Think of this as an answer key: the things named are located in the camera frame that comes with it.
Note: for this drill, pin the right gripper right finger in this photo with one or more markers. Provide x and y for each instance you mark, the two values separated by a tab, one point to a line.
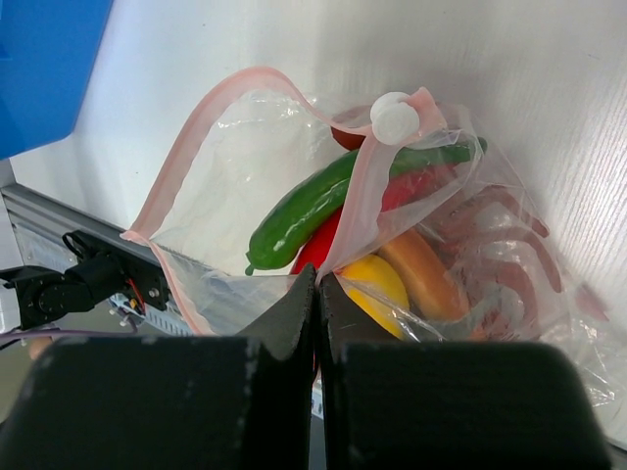
390	404

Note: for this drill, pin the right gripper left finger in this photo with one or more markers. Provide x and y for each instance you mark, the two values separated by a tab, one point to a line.
156	402

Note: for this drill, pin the yellow toy mango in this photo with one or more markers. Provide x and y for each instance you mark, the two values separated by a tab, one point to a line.
375	286

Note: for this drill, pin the toy steak slice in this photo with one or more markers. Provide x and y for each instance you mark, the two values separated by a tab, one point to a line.
429	284

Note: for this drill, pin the clear pink-dotted zip bag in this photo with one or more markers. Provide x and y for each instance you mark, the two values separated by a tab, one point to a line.
248	142

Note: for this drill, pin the red toy lobster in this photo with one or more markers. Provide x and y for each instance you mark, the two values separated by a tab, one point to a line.
501	254

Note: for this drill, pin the green toy cucumber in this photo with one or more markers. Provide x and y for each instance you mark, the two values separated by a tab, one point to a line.
384	191

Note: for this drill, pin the red toy chili pepper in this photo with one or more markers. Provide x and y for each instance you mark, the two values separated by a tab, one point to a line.
355	116

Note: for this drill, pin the blue plastic bin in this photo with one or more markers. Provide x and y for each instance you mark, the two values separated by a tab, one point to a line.
48	50

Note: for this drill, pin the white slotted cable duct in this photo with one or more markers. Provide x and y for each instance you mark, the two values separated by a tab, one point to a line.
168	321

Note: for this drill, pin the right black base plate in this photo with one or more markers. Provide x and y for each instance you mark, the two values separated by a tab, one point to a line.
106	269

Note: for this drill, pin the aluminium mounting rail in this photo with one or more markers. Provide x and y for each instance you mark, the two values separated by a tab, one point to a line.
53	219

